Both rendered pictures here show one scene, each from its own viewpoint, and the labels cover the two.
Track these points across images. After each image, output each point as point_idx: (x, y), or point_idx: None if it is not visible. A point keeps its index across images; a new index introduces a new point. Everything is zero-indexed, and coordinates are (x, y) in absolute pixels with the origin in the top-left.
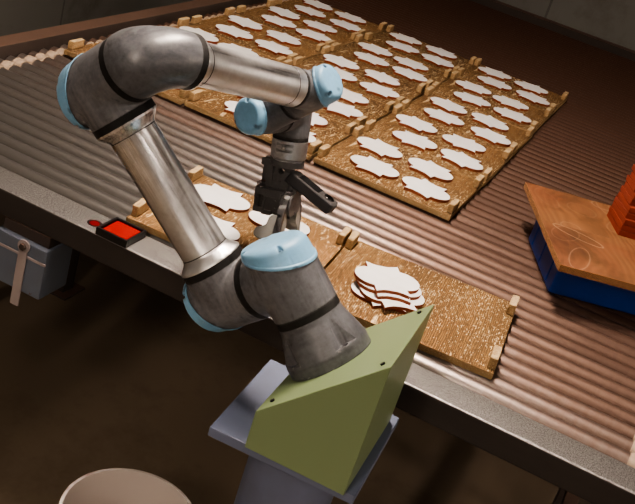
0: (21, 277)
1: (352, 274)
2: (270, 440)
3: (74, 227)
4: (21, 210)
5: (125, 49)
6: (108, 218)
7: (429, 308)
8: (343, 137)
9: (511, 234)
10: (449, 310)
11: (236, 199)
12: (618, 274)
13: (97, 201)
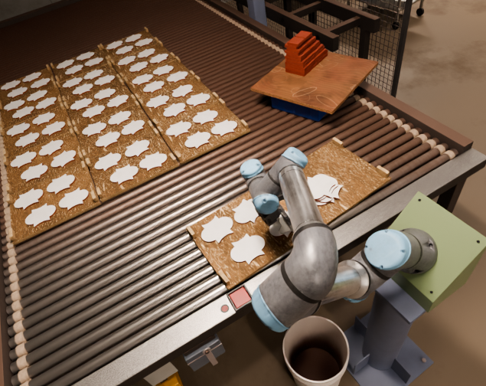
0: (213, 356)
1: None
2: (438, 301)
3: (223, 321)
4: (190, 344)
5: (323, 282)
6: (220, 298)
7: (421, 194)
8: (162, 139)
9: (264, 111)
10: (337, 170)
11: (221, 221)
12: (341, 93)
13: (202, 297)
